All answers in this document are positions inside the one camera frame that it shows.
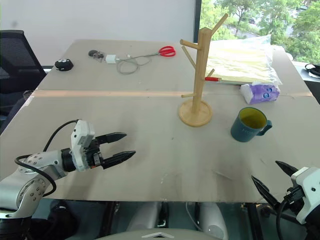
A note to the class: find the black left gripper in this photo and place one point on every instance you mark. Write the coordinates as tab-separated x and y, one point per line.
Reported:
96	157

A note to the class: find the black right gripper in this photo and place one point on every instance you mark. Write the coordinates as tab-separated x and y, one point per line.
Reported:
295	195

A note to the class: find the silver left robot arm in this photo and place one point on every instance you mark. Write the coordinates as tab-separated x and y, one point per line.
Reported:
45	160

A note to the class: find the teal mug yellow interior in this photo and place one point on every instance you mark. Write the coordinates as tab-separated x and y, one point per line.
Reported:
243	130

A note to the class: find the wooden mug tree stand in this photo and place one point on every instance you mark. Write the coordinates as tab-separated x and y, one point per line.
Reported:
200	75

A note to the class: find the white rounded shell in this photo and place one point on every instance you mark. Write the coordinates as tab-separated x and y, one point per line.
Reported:
212	220

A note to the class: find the purple tissue pack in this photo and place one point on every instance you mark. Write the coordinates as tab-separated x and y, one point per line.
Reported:
262	93

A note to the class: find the white charger plug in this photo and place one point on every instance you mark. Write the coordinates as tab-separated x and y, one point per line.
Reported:
110	59

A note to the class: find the grey robot torso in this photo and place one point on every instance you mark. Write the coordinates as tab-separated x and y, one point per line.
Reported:
157	235

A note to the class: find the black key bundle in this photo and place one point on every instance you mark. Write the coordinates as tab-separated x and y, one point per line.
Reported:
93	53

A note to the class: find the black round button device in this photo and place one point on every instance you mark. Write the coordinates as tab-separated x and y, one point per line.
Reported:
64	64

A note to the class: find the black item on side desk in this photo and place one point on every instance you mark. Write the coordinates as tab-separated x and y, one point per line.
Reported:
312	68

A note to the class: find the clear bag of yellow sheets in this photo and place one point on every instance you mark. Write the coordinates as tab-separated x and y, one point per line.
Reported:
237	62

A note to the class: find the black office chair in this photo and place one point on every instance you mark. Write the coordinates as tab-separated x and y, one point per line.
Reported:
15	57

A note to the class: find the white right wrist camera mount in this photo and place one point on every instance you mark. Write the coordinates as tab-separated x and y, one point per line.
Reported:
310	190

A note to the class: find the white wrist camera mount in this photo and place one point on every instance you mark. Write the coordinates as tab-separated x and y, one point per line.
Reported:
310	190
81	140

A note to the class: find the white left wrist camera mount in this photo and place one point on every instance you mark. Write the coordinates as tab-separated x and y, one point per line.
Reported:
81	140

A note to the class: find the dark window frame post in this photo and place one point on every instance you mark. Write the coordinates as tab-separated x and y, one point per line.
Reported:
197	20

